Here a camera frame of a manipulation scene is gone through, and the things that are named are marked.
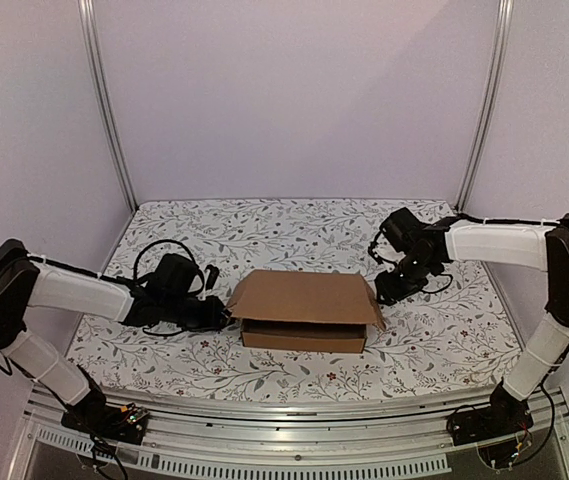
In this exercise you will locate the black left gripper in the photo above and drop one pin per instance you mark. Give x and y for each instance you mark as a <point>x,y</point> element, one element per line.
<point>212,322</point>

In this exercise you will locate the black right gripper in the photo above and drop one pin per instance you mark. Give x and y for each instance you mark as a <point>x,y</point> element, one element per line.
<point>397,288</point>

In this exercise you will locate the brown cardboard box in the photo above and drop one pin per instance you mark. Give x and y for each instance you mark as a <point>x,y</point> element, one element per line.
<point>305,311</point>

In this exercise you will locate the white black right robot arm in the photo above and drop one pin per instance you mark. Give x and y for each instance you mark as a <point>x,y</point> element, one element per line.
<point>524,256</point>

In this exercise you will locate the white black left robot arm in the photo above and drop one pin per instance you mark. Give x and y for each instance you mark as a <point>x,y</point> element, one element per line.
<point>176,292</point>

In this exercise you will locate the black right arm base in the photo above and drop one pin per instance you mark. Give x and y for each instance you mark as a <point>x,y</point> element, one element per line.
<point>503,416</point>

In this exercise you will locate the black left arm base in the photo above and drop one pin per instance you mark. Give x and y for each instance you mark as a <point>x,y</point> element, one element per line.
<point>92,415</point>

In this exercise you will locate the floral patterned table mat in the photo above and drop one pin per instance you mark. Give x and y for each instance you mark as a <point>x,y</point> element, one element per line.
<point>454,336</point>

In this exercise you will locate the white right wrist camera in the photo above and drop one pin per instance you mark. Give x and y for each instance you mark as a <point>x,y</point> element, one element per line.
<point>381,251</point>

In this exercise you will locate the front aluminium rail frame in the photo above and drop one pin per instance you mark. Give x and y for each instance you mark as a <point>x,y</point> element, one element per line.
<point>187,438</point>

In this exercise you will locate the right rear aluminium frame post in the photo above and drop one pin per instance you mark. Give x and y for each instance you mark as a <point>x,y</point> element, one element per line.
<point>489,99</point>

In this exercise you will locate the aluminium frame post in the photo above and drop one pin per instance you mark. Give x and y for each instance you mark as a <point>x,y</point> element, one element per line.
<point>105,109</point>
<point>489,99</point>

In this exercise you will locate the left rear aluminium frame post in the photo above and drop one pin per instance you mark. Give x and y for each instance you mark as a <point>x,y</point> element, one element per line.
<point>105,109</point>

